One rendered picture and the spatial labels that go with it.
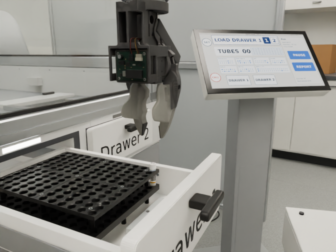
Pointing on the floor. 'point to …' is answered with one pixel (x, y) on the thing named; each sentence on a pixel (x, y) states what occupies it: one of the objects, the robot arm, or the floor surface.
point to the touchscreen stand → (245, 175)
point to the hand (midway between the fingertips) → (153, 128)
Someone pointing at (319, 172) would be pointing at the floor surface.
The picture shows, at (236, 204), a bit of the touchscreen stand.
